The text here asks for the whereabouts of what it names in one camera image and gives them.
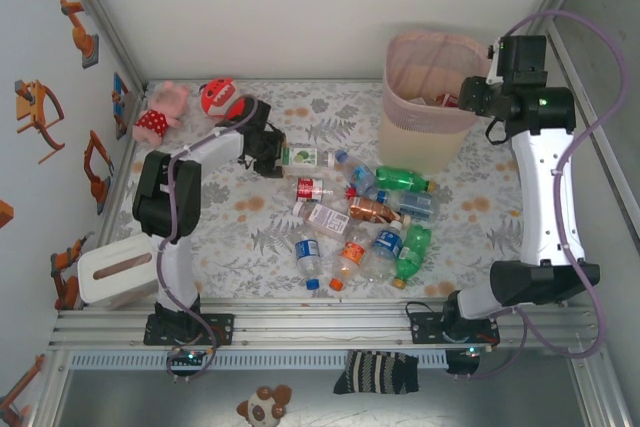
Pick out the green lime label bottle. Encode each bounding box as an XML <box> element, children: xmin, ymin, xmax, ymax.
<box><xmin>279</xmin><ymin>146</ymin><xmax>337</xmax><ymax>169</ymax></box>

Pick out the red white label bottle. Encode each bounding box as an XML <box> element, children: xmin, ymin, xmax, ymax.
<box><xmin>295</xmin><ymin>176</ymin><xmax>359</xmax><ymax>202</ymax></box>

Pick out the purple label clear bottle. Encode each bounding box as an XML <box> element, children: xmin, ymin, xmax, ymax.
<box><xmin>292</xmin><ymin>200</ymin><xmax>351</xmax><ymax>239</ymax></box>

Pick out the cartoon label blue cap bottle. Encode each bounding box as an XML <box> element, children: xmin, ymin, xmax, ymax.
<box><xmin>333</xmin><ymin>149</ymin><xmax>379</xmax><ymax>198</ymax></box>

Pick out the copper brown bottle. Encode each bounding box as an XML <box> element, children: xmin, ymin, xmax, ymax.
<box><xmin>348</xmin><ymin>195</ymin><xmax>412</xmax><ymax>226</ymax></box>

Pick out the orange label orange cap bottle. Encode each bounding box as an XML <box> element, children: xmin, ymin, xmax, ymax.
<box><xmin>328</xmin><ymin>228</ymin><xmax>374</xmax><ymax>292</ymax></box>

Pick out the blue label white cap bottle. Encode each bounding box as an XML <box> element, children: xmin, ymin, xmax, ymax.
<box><xmin>360</xmin><ymin>219</ymin><xmax>405</xmax><ymax>282</ymax></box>

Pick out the green bottle yellow cap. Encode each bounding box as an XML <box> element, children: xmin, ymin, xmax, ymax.
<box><xmin>390</xmin><ymin>224</ymin><xmax>434</xmax><ymax>290</ymax></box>
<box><xmin>374</xmin><ymin>165</ymin><xmax>439</xmax><ymax>193</ymax></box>

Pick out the cream mesh waste bin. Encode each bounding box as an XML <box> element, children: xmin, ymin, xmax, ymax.
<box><xmin>377</xmin><ymin>30</ymin><xmax>494</xmax><ymax>176</ymax></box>

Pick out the red shark plush toy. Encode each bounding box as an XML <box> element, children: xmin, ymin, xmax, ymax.
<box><xmin>199</xmin><ymin>77</ymin><xmax>251</xmax><ymax>119</ymax></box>

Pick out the floral patterned table mat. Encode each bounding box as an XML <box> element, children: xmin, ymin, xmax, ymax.
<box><xmin>102</xmin><ymin>79</ymin><xmax>569</xmax><ymax>302</ymax></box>

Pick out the pink pig plush toy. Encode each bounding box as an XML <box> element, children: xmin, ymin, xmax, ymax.
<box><xmin>132</xmin><ymin>80</ymin><xmax>191</xmax><ymax>148</ymax></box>

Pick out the clear bottle pale blue label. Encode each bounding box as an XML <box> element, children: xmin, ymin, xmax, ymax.
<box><xmin>374</xmin><ymin>188</ymin><xmax>441</xmax><ymax>221</ymax></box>

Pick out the white tissue box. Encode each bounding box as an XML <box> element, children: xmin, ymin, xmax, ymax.
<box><xmin>77</xmin><ymin>237</ymin><xmax>160</xmax><ymax>311</ymax></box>

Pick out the black controller box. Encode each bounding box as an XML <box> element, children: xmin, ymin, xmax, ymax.
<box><xmin>446</xmin><ymin>348</ymin><xmax>481</xmax><ymax>376</ymax></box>
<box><xmin>167</xmin><ymin>346</ymin><xmax>219</xmax><ymax>364</ymax></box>

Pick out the orange claw gripper sticker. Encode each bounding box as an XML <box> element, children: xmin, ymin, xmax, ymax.
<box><xmin>13</xmin><ymin>79</ymin><xmax>66</xmax><ymax>165</ymax></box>

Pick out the black white striped sock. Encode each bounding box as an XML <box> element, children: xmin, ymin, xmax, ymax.
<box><xmin>333</xmin><ymin>349</ymin><xmax>420</xmax><ymax>396</ymax></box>

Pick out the brown white panda plush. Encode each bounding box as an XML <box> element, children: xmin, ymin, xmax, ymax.
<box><xmin>236</xmin><ymin>385</ymin><xmax>293</xmax><ymax>427</ymax></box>

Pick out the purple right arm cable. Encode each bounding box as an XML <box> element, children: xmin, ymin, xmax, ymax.
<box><xmin>447</xmin><ymin>9</ymin><xmax>629</xmax><ymax>381</ymax></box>

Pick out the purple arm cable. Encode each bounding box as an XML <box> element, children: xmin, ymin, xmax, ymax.
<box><xmin>447</xmin><ymin>9</ymin><xmax>629</xmax><ymax>381</ymax></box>
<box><xmin>157</xmin><ymin>95</ymin><xmax>261</xmax><ymax>383</ymax></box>

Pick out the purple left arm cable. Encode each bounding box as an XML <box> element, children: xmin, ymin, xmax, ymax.
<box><xmin>157</xmin><ymin>95</ymin><xmax>261</xmax><ymax>383</ymax></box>

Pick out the blue conveyor wall sticker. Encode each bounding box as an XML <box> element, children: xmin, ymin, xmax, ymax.
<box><xmin>110</xmin><ymin>71</ymin><xmax>132</xmax><ymax>142</ymax></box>

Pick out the aluminium mounting rail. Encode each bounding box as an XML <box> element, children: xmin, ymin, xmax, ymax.
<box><xmin>47</xmin><ymin>296</ymin><xmax>609</xmax><ymax>352</ymax></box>

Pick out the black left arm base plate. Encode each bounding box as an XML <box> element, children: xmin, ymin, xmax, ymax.
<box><xmin>143</xmin><ymin>313</ymin><xmax>236</xmax><ymax>348</ymax></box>

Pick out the white slotted cable duct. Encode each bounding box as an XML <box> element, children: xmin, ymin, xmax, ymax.
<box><xmin>67</xmin><ymin>350</ymin><xmax>449</xmax><ymax>371</ymax></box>

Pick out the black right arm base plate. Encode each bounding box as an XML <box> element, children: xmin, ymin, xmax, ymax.
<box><xmin>408</xmin><ymin>300</ymin><xmax>501</xmax><ymax>349</ymax></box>

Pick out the orange machine wall sticker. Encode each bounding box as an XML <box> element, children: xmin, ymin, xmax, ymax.
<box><xmin>0</xmin><ymin>354</ymin><xmax>46</xmax><ymax>427</ymax></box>

